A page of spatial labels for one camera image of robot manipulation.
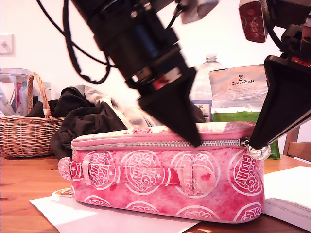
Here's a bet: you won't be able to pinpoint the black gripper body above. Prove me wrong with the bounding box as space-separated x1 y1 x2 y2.
88 6 195 98

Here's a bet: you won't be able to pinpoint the pink printed zip bag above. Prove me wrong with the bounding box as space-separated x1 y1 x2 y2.
57 121 272 224

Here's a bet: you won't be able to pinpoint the large clear water bottle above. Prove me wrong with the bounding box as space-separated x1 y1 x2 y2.
190 53 225 123

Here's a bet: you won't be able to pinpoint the green and silver food pouch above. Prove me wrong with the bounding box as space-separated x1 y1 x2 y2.
208 64 281 160

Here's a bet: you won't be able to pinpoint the wooden chair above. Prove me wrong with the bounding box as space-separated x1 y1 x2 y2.
283 126 311 163

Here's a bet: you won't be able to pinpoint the printed white paper stack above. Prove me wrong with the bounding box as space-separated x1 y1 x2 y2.
262 166 311 232

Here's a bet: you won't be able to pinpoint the black jacket with grey lining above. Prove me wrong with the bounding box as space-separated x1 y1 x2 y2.
26 84 207 161

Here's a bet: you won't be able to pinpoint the clear plastic container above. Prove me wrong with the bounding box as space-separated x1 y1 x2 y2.
0 67 34 117

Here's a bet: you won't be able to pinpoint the blank white paper sheet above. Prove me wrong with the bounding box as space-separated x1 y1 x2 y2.
29 194 202 233

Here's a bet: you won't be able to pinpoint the round orange white sticker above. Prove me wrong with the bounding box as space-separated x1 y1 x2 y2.
51 188 73 198

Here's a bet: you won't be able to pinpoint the wicker basket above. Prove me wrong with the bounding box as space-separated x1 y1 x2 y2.
0 72 66 158

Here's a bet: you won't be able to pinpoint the black cable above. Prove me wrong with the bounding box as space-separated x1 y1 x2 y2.
264 4 286 54
35 0 115 67
62 0 116 85
166 3 184 30

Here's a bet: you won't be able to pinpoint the white wall switch plate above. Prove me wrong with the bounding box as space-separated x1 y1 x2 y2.
0 33 15 55

